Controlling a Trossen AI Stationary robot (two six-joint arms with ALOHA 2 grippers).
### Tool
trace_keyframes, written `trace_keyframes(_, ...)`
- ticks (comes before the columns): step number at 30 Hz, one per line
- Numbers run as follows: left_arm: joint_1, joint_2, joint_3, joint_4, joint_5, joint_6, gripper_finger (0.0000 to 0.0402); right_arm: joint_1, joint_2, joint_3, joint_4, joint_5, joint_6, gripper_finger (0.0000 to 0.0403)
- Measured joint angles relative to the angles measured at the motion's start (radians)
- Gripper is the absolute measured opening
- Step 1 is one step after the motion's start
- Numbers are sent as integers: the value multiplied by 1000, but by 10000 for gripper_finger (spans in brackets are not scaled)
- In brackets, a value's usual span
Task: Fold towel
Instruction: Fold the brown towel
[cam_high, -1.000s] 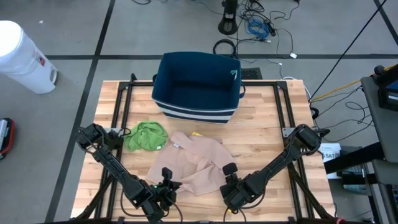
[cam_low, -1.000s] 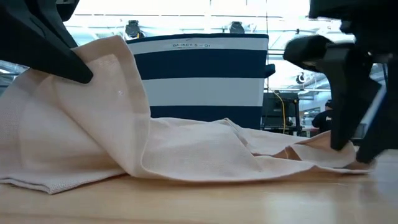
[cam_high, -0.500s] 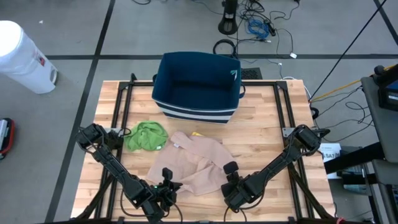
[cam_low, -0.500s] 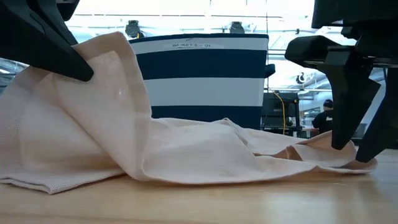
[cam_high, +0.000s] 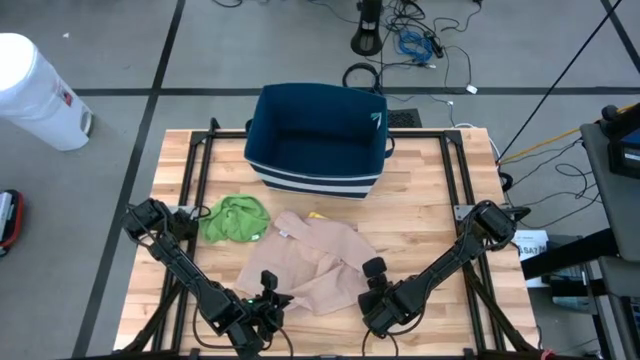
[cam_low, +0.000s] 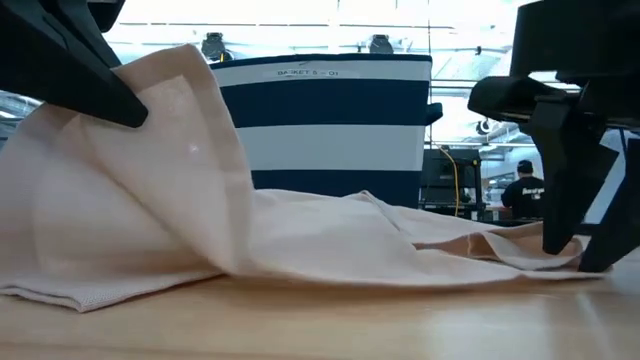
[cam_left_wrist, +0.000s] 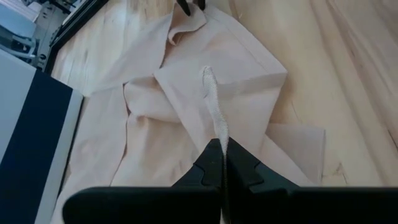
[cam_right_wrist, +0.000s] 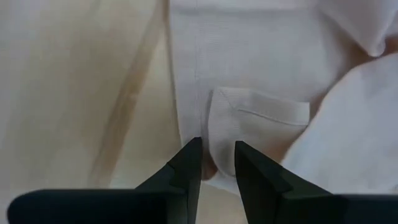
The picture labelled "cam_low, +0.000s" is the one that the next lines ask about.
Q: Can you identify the black ceiling fixture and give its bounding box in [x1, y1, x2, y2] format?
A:
[201, 32, 234, 64]
[368, 33, 395, 55]

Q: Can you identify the black machine cabinet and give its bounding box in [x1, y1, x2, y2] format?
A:
[419, 147, 486, 220]

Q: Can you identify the yellow hanging cable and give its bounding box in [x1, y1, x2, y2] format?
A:
[438, 144, 460, 218]

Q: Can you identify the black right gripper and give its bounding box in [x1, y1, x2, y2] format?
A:
[467, 0, 640, 256]

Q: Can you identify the beige towel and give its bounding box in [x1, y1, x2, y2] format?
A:
[0, 43, 609, 314]

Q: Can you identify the navy white striped fabric basket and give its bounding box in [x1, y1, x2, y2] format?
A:
[208, 53, 445, 210]

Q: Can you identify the person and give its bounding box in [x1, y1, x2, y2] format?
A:
[500, 159, 546, 220]

